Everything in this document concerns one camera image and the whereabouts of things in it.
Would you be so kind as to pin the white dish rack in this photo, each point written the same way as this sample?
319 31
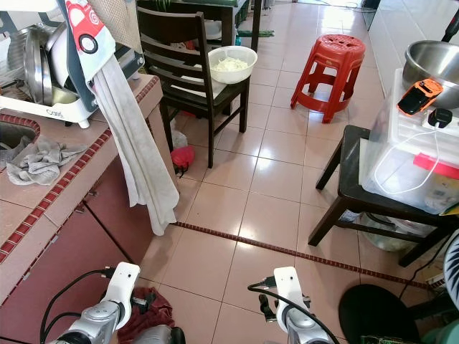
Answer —
57 113

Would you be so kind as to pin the black round seat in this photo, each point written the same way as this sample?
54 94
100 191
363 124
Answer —
376 315

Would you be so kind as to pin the beige mesh cloth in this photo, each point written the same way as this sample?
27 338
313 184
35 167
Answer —
123 21

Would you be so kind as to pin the long grey towel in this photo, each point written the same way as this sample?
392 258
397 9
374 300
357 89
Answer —
136 158

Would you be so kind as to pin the large deep steel bowl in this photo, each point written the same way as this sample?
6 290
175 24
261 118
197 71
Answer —
432 63

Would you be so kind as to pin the red plastic bag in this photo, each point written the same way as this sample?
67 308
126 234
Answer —
182 159

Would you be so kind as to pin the dark red cloth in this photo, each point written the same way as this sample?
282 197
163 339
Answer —
150 326

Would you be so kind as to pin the red plastic stool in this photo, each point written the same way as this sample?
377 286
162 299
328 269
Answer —
338 50

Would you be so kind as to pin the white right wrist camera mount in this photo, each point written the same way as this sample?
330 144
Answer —
287 287

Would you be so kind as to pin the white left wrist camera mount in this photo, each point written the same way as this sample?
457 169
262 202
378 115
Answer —
122 283

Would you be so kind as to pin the round steel plate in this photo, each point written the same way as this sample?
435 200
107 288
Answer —
37 68

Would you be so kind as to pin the pink tag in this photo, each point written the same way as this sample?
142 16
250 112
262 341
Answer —
434 166

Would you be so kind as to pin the red car print towel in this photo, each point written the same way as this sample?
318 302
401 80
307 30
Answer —
86 36

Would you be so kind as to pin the dark wooden table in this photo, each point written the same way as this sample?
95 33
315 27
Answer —
211 11

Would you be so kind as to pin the white bowl with food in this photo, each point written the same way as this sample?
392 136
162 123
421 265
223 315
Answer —
232 72

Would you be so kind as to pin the pale basin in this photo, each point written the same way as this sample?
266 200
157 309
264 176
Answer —
387 235

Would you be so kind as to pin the black plug adaptor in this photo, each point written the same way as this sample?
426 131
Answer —
439 117

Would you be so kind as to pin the dark wooden chair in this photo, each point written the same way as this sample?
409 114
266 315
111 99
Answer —
168 64

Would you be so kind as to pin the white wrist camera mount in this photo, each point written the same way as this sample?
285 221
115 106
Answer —
287 287
122 283

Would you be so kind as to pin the maroon cabinet door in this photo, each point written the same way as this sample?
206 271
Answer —
43 276

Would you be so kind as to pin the dark wooden stool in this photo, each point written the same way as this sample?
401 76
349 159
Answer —
350 165

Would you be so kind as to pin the crumpled grey rag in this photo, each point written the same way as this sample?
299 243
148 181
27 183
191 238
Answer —
43 163

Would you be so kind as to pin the clear plastic storage box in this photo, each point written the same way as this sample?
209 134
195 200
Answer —
394 161

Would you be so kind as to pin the orange and black device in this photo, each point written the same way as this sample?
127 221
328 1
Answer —
419 97

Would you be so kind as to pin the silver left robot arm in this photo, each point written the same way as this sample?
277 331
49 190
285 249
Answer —
102 324

